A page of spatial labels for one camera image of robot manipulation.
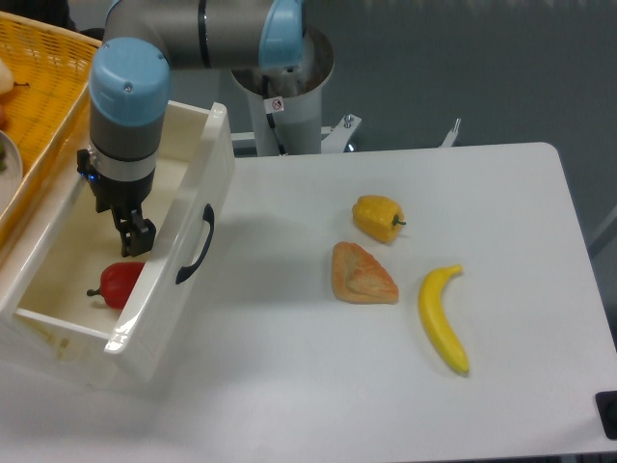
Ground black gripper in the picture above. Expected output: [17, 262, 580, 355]
[77, 149, 156, 257]

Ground red bell pepper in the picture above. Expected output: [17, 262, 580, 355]
[86, 261, 145, 310]

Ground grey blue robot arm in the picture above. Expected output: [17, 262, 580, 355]
[77, 1, 305, 257]

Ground open white drawer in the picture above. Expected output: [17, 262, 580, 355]
[1, 102, 235, 386]

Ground white drawer cabinet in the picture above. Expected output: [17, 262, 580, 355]
[1, 161, 118, 387]

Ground yellow bell pepper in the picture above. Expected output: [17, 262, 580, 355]
[352, 195, 407, 243]

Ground grey plate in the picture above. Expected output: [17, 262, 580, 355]
[0, 131, 23, 213]

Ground green grapes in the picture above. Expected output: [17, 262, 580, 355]
[0, 142, 7, 172]

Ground yellow woven basket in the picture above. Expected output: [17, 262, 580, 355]
[1, 12, 101, 244]

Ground pale pear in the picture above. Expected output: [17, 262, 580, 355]
[0, 60, 30, 95]

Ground triangular pastry bread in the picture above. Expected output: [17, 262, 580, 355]
[331, 241, 399, 304]

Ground yellow banana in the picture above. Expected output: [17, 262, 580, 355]
[417, 264, 469, 376]

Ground black corner object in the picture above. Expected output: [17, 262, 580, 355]
[595, 391, 617, 441]

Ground black drawer handle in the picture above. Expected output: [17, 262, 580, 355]
[175, 204, 216, 286]

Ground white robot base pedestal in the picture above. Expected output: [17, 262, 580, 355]
[231, 25, 362, 156]

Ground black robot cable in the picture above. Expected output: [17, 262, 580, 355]
[261, 74, 290, 156]

